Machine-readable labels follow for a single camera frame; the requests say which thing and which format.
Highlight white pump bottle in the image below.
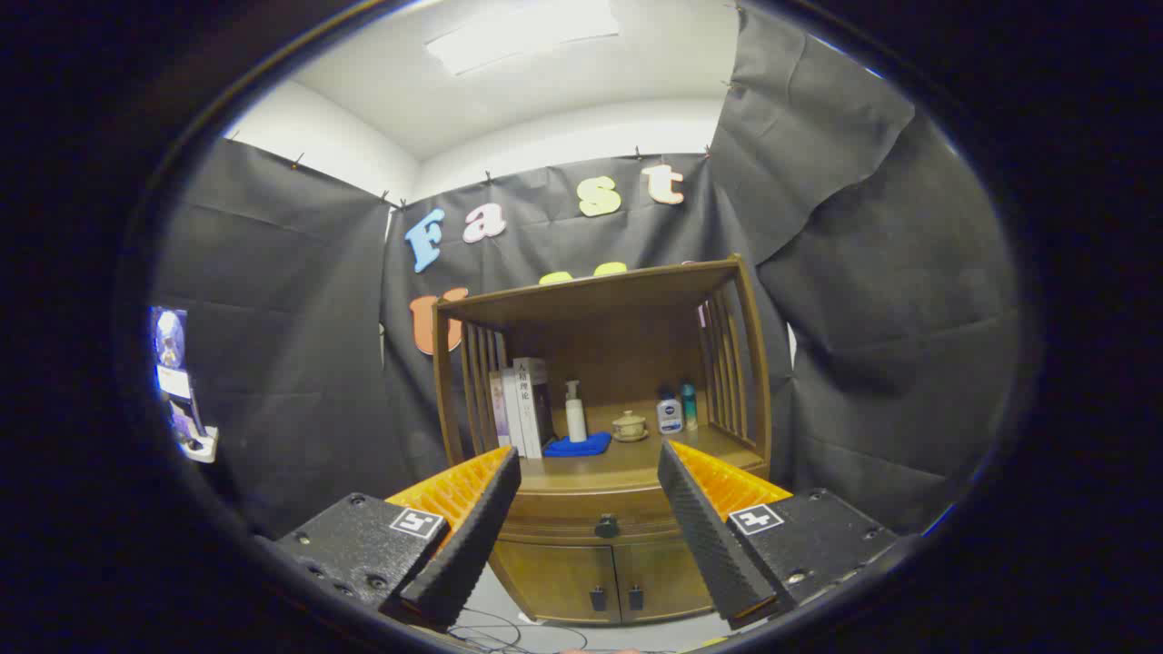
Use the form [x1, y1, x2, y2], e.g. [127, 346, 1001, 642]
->
[565, 380, 589, 444]

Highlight wooden countertop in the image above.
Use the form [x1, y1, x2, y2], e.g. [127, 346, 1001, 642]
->
[513, 422, 769, 496]

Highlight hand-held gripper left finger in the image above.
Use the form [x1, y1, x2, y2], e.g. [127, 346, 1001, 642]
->
[273, 445, 523, 632]

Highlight wooden cabinet door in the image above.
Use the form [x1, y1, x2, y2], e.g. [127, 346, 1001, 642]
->
[489, 539, 621, 626]
[611, 536, 714, 623]

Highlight black floor cables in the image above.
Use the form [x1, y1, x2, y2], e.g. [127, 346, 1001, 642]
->
[450, 607, 601, 653]

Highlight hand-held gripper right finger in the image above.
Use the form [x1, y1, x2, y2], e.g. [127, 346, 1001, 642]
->
[656, 440, 900, 630]

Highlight wooden cabinet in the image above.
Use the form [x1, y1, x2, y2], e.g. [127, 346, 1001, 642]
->
[432, 254, 773, 628]

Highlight lavender book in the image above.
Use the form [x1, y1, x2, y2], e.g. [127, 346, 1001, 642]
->
[489, 371, 512, 449]

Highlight wooden drawer with black knob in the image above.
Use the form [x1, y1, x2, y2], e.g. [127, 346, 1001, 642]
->
[495, 486, 696, 546]

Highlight ceiling light panel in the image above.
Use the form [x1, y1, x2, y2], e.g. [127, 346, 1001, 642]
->
[425, 0, 621, 76]

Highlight white stand with printed panel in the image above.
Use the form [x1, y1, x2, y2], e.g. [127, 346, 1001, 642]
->
[150, 304, 220, 464]

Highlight white book with dark cover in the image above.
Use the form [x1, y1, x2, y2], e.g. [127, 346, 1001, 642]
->
[513, 357, 557, 460]

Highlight blue cloth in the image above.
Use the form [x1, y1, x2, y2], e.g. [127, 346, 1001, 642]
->
[542, 431, 613, 458]

